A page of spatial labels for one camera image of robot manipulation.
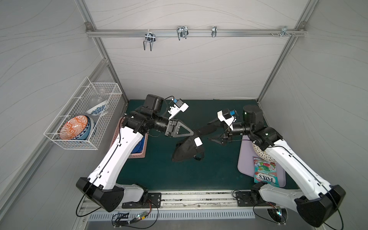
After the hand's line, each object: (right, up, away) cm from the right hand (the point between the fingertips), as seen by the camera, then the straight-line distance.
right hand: (207, 130), depth 63 cm
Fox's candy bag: (+36, -26, +17) cm, 47 cm away
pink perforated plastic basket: (-41, -18, +22) cm, 50 cm away
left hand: (-8, -1, -10) cm, 12 cm away
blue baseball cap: (-40, -15, +27) cm, 51 cm away
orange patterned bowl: (-58, +1, -2) cm, 58 cm away
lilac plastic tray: (+27, -23, +23) cm, 42 cm away
